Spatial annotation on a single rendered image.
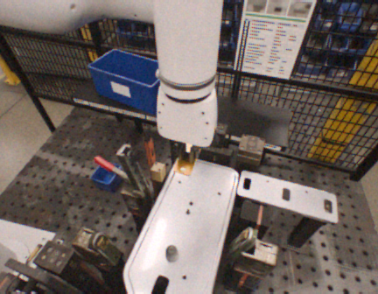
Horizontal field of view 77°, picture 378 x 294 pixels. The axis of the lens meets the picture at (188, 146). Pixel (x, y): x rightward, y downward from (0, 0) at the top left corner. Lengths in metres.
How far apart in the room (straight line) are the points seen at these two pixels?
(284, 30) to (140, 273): 0.83
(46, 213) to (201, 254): 0.75
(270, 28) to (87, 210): 0.99
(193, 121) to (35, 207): 0.98
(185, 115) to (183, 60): 0.10
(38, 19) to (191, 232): 0.57
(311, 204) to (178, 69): 0.62
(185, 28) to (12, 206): 1.15
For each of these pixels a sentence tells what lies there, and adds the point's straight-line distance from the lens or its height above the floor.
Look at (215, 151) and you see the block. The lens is 0.85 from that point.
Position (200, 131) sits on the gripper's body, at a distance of 0.40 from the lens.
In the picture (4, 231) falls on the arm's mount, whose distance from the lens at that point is 1.14.
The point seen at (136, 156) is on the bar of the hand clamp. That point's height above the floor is 1.21.
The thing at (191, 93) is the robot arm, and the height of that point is 1.45.
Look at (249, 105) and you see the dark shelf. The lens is 1.02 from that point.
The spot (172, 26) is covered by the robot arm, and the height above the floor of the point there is 1.53.
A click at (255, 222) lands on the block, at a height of 0.98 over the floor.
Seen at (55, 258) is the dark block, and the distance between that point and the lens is 0.61.
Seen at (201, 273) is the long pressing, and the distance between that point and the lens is 0.66.
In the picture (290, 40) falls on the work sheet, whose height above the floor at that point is 1.29.
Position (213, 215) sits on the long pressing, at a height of 1.00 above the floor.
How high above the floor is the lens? 1.64
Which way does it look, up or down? 48 degrees down
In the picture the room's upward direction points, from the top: straight up
